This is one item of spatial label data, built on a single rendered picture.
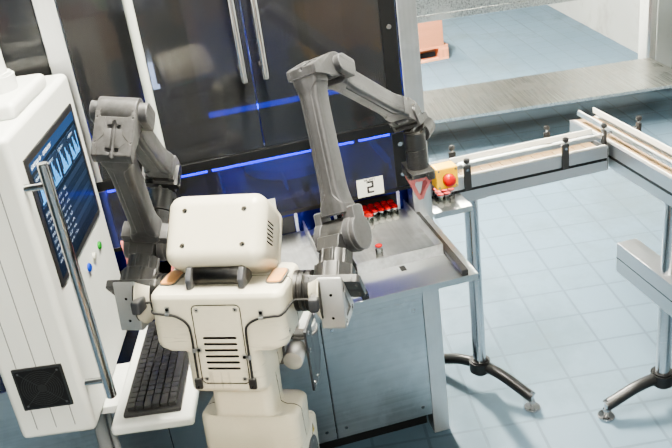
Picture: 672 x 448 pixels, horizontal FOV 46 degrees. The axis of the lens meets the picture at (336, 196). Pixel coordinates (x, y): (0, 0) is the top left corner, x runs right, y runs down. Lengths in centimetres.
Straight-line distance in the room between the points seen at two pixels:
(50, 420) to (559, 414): 183
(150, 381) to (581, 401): 170
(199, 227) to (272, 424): 47
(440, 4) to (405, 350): 272
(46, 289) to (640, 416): 213
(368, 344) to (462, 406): 58
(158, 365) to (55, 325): 37
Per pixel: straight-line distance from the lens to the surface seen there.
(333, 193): 168
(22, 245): 181
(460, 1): 501
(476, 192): 271
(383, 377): 281
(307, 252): 241
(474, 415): 310
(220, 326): 160
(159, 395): 204
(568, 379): 327
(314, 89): 170
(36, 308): 188
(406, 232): 245
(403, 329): 273
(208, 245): 158
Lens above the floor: 202
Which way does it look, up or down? 24 degrees down
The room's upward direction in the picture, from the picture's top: 8 degrees counter-clockwise
